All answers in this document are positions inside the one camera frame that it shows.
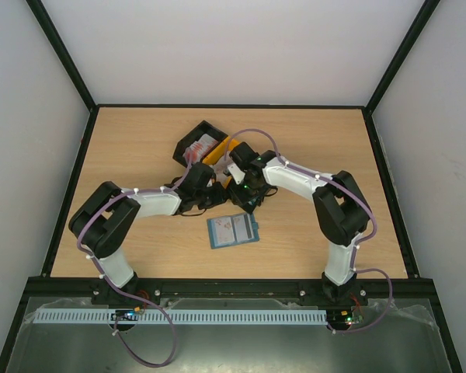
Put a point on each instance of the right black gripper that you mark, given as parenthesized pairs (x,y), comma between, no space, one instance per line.
(240,193)

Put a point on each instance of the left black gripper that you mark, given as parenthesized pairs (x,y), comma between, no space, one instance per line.
(219,196)

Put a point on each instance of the black bin with teal cards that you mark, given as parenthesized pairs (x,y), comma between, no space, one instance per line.
(246,197)

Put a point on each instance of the yellow bin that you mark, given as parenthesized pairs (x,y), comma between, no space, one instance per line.
(220,153)

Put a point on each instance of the black bin with red cards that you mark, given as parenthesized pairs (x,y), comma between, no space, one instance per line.
(203,127)

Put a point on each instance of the white floral card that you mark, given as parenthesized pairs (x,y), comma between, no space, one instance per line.
(223,231)

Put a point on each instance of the blue card holder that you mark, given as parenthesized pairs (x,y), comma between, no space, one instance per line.
(246,230)

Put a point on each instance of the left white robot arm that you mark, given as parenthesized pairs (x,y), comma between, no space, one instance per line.
(101,224)

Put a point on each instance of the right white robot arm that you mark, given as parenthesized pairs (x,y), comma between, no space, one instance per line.
(342,211)

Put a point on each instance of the white vip card stack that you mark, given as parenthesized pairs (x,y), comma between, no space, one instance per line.
(221,171)

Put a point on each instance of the red patterned card stack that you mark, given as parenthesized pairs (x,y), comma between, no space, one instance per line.
(199,148)

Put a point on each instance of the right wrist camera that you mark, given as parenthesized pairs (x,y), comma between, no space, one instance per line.
(236,173)

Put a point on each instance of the black enclosure frame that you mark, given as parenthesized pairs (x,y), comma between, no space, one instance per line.
(413,286)

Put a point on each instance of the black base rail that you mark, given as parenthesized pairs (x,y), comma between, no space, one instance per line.
(303,292)

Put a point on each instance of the light blue slotted cable duct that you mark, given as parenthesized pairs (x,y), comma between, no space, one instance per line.
(183,317)

